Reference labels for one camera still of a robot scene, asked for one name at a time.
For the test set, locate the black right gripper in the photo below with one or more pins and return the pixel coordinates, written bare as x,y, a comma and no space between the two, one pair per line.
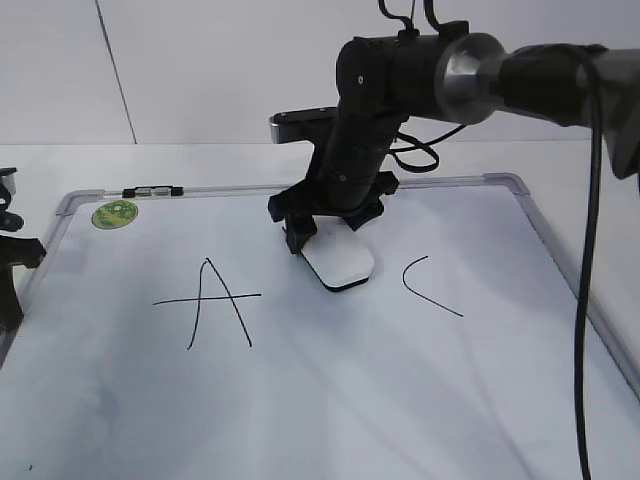
343,168

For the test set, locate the white rectangular board eraser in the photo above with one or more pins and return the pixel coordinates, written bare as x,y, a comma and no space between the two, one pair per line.
338,257

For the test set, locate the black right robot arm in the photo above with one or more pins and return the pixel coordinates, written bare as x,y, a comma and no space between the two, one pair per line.
455,76

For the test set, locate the round green sticker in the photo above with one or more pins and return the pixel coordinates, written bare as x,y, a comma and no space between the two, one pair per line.
114,215

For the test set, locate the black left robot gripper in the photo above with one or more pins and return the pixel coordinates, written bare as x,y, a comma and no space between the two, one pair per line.
26,252

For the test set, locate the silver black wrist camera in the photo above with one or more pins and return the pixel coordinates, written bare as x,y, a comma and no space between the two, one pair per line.
301,125

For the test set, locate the white board with silver frame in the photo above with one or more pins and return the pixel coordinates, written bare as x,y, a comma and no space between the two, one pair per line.
190,344

